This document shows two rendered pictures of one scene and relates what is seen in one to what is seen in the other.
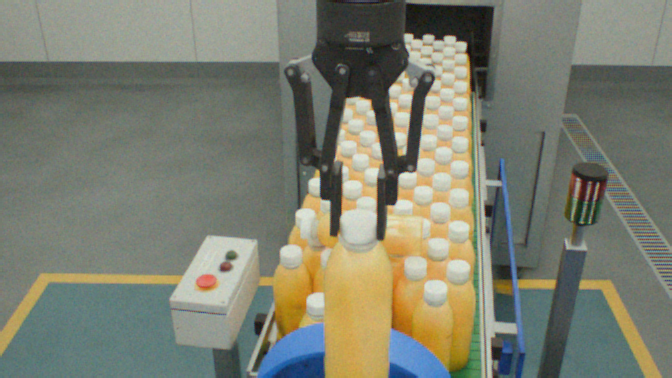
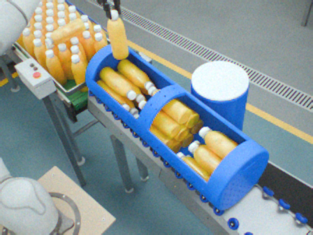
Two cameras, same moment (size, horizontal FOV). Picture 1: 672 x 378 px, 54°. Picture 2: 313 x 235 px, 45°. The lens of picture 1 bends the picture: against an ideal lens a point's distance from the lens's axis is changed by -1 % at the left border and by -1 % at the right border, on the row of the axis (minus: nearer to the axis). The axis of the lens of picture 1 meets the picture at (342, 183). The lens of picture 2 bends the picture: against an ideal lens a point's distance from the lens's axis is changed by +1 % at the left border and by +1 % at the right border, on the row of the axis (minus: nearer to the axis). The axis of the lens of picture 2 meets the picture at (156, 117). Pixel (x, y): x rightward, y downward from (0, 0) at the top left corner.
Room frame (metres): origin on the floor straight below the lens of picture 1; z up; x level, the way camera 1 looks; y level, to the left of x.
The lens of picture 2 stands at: (-0.48, 0.81, 2.32)
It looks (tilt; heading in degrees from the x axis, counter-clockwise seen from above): 49 degrees down; 316
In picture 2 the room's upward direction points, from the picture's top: 7 degrees counter-clockwise
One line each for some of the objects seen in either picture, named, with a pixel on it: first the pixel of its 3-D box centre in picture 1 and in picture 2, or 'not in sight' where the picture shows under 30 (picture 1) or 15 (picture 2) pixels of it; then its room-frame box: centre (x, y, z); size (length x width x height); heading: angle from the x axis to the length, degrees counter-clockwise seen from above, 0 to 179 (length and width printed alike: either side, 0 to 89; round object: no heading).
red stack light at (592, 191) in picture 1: (587, 183); not in sight; (1.06, -0.44, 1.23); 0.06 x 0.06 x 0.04
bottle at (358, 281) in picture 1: (357, 311); (117, 36); (0.57, -0.02, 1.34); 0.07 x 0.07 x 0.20
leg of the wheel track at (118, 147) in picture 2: not in sight; (123, 165); (0.68, 0.05, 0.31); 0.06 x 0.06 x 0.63; 81
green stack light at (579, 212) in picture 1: (583, 205); not in sight; (1.06, -0.44, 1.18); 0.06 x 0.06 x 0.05
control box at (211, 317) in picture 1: (218, 289); (35, 77); (0.98, 0.23, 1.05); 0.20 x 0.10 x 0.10; 171
